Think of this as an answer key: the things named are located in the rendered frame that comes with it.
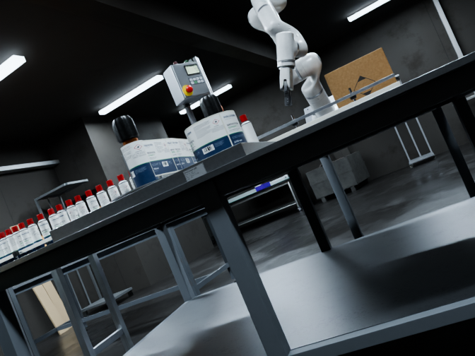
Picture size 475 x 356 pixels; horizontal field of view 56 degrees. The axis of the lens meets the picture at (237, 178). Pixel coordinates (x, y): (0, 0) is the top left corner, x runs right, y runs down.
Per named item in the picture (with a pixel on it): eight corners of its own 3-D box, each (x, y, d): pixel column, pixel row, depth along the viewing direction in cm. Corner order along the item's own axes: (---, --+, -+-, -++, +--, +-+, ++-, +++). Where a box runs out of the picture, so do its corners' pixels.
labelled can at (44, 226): (56, 245, 262) (43, 213, 263) (57, 244, 257) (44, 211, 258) (47, 248, 259) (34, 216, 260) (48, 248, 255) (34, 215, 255)
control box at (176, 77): (176, 107, 232) (162, 73, 233) (202, 100, 243) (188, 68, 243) (185, 98, 224) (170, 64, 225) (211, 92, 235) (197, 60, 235)
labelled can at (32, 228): (37, 253, 257) (25, 220, 258) (37, 253, 261) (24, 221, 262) (47, 248, 260) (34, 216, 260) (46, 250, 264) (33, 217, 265)
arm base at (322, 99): (311, 128, 278) (297, 107, 267) (314, 108, 290) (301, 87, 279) (340, 119, 268) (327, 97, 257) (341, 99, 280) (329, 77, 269)
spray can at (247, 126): (252, 156, 215) (236, 117, 216) (254, 155, 220) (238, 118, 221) (262, 151, 214) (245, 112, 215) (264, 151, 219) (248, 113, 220)
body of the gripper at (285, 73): (280, 68, 215) (282, 92, 216) (276, 65, 205) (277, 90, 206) (296, 66, 213) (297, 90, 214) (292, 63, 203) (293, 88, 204)
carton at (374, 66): (345, 124, 223) (323, 75, 224) (348, 125, 246) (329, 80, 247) (404, 98, 213) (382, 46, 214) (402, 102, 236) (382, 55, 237)
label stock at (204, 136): (250, 148, 174) (236, 114, 175) (247, 144, 154) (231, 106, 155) (203, 169, 176) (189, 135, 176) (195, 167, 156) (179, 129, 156)
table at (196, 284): (28, 365, 442) (-1, 292, 445) (85, 329, 515) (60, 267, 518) (205, 311, 349) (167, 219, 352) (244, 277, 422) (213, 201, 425)
